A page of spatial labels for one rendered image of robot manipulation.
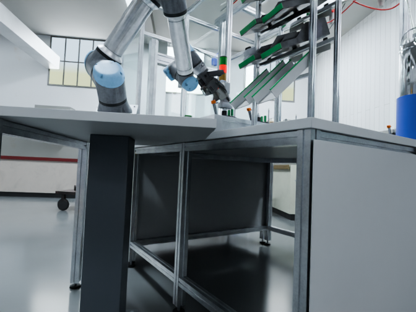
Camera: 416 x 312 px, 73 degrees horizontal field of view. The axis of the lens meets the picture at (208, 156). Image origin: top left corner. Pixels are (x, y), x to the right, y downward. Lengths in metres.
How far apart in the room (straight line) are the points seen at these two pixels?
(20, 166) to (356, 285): 6.19
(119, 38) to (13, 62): 8.52
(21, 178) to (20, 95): 3.43
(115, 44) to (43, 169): 5.26
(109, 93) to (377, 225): 1.09
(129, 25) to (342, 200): 1.03
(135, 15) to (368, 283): 1.30
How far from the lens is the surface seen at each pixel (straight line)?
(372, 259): 1.13
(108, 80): 1.18
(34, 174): 6.47
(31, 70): 9.49
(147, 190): 2.13
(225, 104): 1.54
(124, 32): 1.30
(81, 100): 8.79
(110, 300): 1.35
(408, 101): 1.79
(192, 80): 1.34
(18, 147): 9.23
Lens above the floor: 0.71
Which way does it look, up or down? 3 degrees up
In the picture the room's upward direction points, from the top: 2 degrees clockwise
